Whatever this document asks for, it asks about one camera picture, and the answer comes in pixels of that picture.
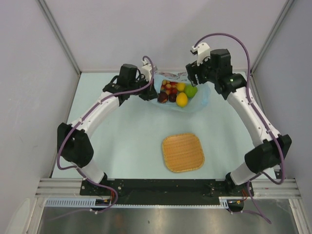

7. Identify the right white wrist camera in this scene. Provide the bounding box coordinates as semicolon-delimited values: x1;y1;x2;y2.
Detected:
191;42;211;66

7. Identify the green fake lime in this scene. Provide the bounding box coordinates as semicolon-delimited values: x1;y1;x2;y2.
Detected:
184;85;198;98

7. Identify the white slotted cable duct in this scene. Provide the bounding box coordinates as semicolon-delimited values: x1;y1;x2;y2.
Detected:
45;198;111;209

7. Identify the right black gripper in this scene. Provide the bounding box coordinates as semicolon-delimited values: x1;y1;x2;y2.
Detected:
185;53;218;88

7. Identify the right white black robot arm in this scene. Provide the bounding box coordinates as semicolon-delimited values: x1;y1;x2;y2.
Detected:
186;43;292;195

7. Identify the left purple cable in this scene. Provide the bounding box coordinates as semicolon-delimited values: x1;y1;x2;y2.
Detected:
56;55;156;221

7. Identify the dark red fake plum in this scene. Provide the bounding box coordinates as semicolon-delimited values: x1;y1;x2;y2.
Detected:
157;92;177;103

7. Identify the red cherry tomato bunch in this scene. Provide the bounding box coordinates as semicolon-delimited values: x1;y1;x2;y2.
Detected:
160;80;178;95

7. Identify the woven bamboo tray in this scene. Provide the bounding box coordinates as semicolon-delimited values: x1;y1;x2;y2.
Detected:
161;133;205;173

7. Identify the yellow fake lemon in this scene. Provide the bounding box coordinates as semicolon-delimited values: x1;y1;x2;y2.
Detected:
176;92;188;108
176;83;186;92

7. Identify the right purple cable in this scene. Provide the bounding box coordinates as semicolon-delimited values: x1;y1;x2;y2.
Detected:
194;33;286;224

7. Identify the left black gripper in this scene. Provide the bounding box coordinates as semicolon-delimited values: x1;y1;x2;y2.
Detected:
128;76;159;101

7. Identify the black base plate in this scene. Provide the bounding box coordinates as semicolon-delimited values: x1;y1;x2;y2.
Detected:
79;178;254;210

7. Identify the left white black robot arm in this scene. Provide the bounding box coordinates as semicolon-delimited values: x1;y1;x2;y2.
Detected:
57;60;157;195

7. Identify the aluminium frame rail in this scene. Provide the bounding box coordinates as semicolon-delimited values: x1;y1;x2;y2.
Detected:
35;178;301;199

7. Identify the purple cable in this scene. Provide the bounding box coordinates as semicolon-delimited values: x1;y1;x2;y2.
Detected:
56;55;156;221
194;33;286;224

